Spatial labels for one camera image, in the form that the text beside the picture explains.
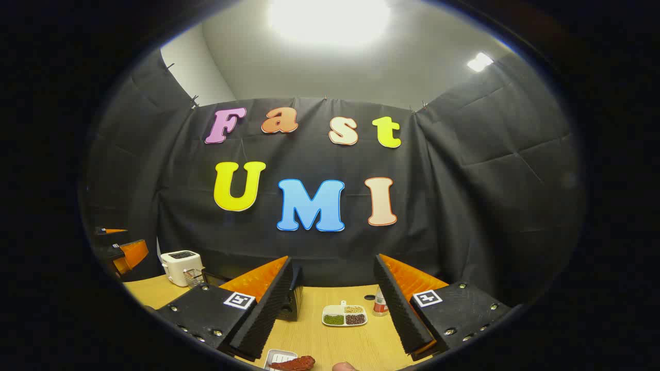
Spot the white divided bean dish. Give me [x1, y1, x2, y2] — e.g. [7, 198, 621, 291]
[322, 301, 368, 327]

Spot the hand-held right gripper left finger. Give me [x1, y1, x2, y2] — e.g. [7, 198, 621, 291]
[155, 256, 293, 361]

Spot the large ceiling light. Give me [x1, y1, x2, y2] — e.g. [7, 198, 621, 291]
[267, 0, 392, 47]

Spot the black electric oven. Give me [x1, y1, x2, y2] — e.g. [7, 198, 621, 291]
[201, 265, 304, 322]

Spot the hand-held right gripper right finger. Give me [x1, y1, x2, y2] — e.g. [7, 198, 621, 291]
[374, 254, 512, 361]

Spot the white toaster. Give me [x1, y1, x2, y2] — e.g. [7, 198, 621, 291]
[160, 250, 204, 287]

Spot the small ceiling light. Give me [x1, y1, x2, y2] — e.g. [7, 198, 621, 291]
[467, 52, 494, 73]

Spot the white rectangular plate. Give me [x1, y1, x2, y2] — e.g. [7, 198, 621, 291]
[264, 349, 299, 371]

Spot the red-brown meat piece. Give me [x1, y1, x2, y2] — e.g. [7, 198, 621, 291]
[268, 356, 316, 371]

